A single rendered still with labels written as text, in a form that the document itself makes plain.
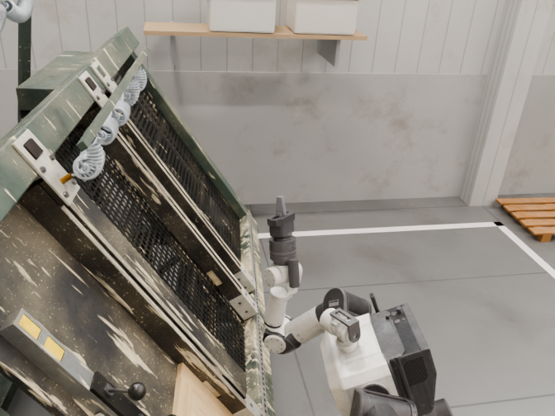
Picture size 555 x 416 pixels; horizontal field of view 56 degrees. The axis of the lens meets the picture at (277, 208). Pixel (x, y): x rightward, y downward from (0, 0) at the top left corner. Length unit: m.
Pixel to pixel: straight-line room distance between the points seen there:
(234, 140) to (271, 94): 0.54
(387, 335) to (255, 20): 2.85
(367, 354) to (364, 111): 3.73
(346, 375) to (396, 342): 0.17
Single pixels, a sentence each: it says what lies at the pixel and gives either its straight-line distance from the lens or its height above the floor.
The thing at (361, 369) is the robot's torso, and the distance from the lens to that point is 1.51.
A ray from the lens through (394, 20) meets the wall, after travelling 4.95.
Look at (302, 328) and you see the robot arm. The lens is 1.81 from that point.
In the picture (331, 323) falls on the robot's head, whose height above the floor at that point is 1.43.
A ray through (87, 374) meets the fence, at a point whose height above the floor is 1.52.
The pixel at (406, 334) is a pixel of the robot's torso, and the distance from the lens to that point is 1.56.
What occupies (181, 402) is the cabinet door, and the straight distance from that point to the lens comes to 1.57.
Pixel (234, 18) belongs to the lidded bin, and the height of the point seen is 1.83.
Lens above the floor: 2.39
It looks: 28 degrees down
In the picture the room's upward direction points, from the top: 4 degrees clockwise
